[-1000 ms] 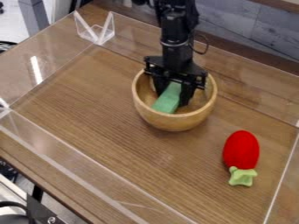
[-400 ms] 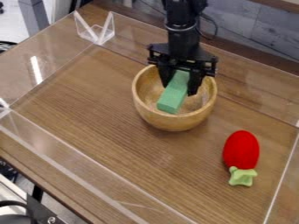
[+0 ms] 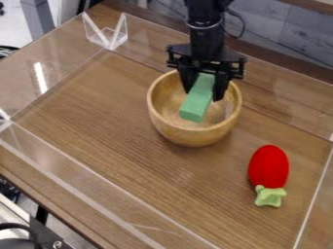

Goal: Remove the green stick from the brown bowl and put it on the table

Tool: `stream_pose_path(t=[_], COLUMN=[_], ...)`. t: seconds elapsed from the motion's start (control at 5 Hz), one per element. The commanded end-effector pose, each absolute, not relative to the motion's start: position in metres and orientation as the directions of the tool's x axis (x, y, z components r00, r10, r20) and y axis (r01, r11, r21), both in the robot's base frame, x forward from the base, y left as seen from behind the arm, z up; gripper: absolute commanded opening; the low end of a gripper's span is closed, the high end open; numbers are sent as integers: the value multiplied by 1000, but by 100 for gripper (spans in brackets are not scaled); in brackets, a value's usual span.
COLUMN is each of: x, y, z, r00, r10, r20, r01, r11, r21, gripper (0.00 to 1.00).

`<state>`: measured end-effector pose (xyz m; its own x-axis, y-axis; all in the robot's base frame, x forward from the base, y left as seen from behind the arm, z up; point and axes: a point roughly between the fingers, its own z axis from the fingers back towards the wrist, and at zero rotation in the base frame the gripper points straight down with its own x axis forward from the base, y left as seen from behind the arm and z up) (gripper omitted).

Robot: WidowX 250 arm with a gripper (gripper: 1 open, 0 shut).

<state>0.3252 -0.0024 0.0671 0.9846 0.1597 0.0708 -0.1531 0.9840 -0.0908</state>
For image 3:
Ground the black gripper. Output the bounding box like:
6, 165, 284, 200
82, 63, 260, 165
165, 22, 247, 101

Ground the brown wooden bowl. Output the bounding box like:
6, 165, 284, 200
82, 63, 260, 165
146, 70, 241, 147

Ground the green foam stick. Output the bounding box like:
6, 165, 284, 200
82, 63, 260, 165
179, 74, 213, 123

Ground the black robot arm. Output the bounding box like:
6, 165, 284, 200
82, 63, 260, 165
165, 0, 247, 101

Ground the red plush strawberry toy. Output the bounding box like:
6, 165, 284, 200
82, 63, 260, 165
247, 145, 288, 207

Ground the grey metal post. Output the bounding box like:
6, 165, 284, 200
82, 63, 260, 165
19, 0, 54, 40

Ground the black clamp with cable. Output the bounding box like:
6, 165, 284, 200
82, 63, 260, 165
0, 220, 74, 249

